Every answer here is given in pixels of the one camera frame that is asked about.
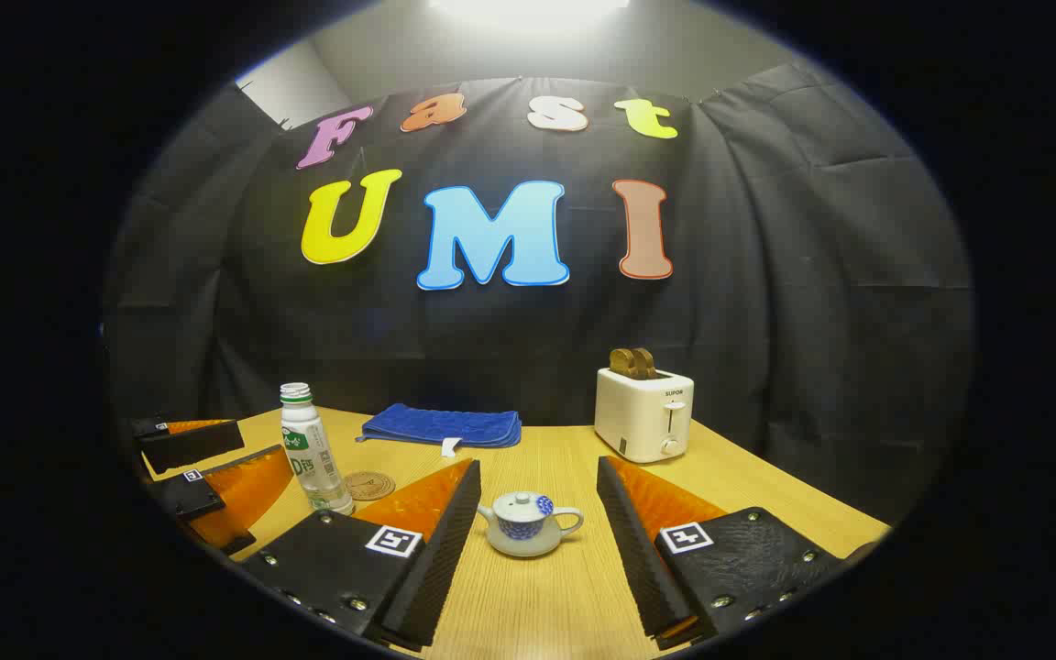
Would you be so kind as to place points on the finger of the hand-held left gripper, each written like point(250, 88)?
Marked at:
point(193, 500)
point(189, 443)

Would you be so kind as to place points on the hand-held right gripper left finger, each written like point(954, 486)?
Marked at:
point(455, 532)

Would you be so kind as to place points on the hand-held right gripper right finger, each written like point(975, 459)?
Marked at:
point(629, 541)

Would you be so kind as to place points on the round brown coaster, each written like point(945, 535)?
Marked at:
point(374, 486)

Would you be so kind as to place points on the clear plastic water bottle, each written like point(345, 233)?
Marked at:
point(308, 449)

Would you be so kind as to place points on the folded blue towel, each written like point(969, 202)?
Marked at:
point(445, 426)

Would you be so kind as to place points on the white toaster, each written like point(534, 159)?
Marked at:
point(638, 412)

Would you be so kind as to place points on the brown toast slice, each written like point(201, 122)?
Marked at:
point(645, 365)
point(620, 363)

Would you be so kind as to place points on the black backdrop cloth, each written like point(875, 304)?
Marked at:
point(766, 321)

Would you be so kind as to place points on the ceiling light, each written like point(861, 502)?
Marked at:
point(528, 9)

